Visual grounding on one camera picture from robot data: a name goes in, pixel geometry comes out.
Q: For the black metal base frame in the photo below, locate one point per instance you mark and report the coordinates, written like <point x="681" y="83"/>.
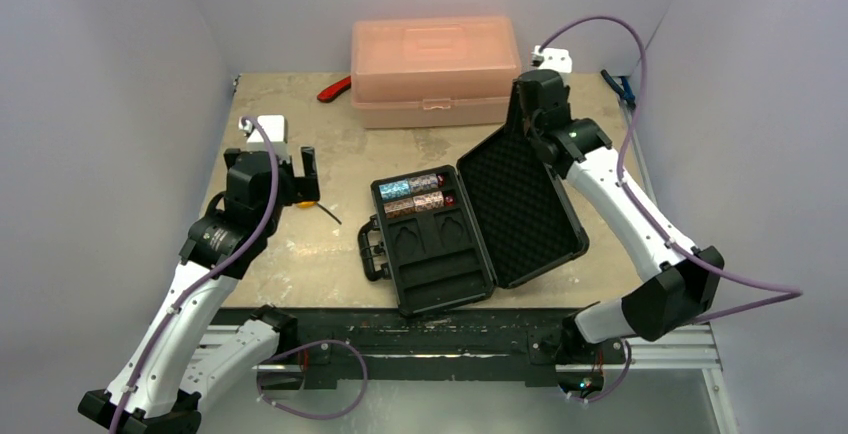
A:
<point x="326" y="345"/>

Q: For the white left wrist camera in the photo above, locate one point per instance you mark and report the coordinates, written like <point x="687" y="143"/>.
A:
<point x="274" y="128"/>

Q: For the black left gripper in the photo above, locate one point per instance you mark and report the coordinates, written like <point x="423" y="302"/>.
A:
<point x="301" y="188"/>

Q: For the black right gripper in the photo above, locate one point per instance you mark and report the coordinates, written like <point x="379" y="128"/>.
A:
<point x="530" y="122"/>

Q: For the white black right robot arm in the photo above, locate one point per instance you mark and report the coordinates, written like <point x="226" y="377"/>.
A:
<point x="679" y="279"/>

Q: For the blue handled pliers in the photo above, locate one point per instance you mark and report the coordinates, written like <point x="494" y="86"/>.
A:
<point x="621" y="87"/>

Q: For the translucent pink plastic toolbox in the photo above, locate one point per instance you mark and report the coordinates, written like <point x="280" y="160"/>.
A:
<point x="433" y="72"/>

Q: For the red handled utility knife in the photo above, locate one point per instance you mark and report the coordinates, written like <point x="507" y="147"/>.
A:
<point x="335" y="90"/>

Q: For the black plastic poker case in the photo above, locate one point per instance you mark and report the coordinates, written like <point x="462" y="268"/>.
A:
<point x="512" y="222"/>

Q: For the blue poker chip stack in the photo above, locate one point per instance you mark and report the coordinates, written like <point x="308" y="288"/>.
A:
<point x="394" y="190"/>

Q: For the yellow tape measure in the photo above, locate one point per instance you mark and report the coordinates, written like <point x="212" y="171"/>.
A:
<point x="324" y="209"/>

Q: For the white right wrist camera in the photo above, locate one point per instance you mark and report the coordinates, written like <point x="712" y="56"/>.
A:
<point x="550" y="58"/>

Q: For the red dice pair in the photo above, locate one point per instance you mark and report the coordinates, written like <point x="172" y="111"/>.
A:
<point x="448" y="196"/>

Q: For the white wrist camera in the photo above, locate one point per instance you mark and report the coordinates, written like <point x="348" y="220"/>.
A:
<point x="274" y="128"/>
<point x="550" y="58"/>

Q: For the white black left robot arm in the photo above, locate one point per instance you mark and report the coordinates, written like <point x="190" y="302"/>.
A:
<point x="159" y="390"/>

